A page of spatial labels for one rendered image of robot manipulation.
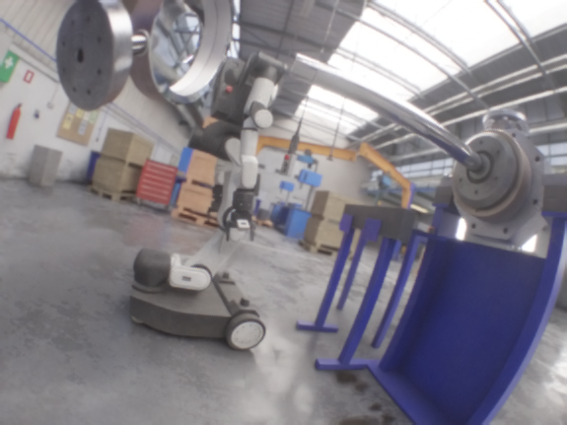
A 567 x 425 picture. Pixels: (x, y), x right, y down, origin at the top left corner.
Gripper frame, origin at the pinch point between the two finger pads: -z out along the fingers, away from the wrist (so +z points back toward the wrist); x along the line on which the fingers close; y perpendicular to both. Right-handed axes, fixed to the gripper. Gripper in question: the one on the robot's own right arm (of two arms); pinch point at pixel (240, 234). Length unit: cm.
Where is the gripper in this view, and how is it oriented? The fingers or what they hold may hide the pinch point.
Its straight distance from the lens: 101.6
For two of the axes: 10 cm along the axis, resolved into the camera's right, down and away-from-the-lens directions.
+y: -4.7, -1.5, 8.7
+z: 1.0, -9.9, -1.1
